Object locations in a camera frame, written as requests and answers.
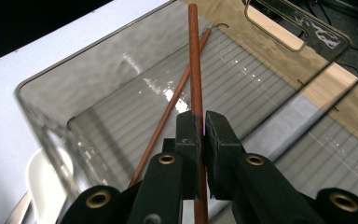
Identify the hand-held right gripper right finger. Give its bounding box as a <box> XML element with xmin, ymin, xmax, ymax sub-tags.
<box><xmin>204</xmin><ymin>110</ymin><xmax>324</xmax><ymax>224</ymax></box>

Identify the brown wooden chopstick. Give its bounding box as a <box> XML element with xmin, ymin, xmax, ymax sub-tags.
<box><xmin>129</xmin><ymin>27</ymin><xmax>213</xmax><ymax>189</ymax></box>
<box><xmin>187</xmin><ymin>3</ymin><xmax>210</xmax><ymax>224</ymax></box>

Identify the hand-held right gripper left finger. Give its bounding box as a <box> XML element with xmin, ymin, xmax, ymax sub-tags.
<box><xmin>127</xmin><ymin>110</ymin><xmax>205</xmax><ymax>224</ymax></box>

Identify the white ceramic spoon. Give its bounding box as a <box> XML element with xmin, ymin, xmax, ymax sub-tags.
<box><xmin>24</xmin><ymin>146</ymin><xmax>76</xmax><ymax>224</ymax></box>

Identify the transparent brown plastic bin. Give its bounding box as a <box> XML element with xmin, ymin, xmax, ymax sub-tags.
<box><xmin>14</xmin><ymin>0</ymin><xmax>353</xmax><ymax>224</ymax></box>
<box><xmin>211</xmin><ymin>71</ymin><xmax>358</xmax><ymax>224</ymax></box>

